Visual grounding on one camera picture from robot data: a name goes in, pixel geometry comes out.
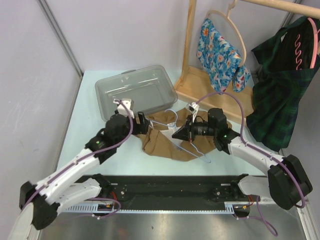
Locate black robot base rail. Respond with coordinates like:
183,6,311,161
77,173,257,213

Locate clear plastic tray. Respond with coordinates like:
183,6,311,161
95,65,178,122

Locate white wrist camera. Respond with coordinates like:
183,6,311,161
113,98,135,119
185,102,200,122

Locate blue floral skirt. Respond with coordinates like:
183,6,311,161
196,18,251,93

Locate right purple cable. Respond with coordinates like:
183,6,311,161
194,91,307,237

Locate blue wire hanger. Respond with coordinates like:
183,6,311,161
149,109,211,165

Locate pink plastic hanger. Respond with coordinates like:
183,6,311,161
294,17,320,70

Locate tan garment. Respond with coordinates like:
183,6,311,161
137,108,216,163

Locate beige wooden hanger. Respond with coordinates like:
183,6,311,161
206,0,247,68

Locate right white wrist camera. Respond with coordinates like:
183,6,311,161
185,102,200,122

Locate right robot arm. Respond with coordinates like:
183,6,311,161
172,108,313,210

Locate green plaid garment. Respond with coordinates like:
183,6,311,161
246,16,320,152

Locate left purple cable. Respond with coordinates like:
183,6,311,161
19,99,135,222

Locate wooden clothes rack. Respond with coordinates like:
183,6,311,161
173,0,320,118

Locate purple cable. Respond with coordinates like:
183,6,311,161
19,99,135,222
194,91,307,237

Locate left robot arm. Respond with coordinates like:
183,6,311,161
19,111,150,230

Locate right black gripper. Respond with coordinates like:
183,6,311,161
172,114,217,143

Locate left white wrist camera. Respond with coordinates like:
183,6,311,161
113,98,135,119

